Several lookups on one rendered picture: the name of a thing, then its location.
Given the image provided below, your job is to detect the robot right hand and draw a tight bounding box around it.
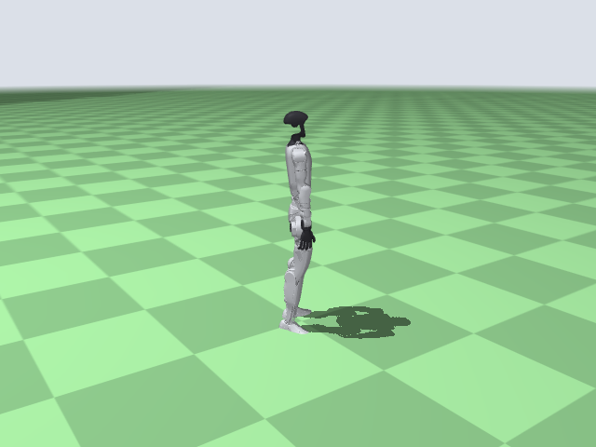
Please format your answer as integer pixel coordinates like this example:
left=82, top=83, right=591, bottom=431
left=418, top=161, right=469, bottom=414
left=297, top=220, right=316, bottom=250

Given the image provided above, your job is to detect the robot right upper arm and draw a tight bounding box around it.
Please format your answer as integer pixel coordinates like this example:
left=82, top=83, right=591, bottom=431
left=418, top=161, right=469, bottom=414
left=291, top=148, right=311, bottom=194

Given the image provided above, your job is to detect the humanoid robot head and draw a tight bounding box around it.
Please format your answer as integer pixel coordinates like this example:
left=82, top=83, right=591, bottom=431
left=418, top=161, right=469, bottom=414
left=284, top=111, right=308, bottom=147

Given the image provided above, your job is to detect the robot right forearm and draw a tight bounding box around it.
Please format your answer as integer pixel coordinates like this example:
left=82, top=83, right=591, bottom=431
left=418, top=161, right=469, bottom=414
left=298, top=185, right=312, bottom=227

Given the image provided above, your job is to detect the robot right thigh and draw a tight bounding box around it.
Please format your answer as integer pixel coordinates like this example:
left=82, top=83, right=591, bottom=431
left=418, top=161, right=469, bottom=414
left=285, top=216, right=313, bottom=283

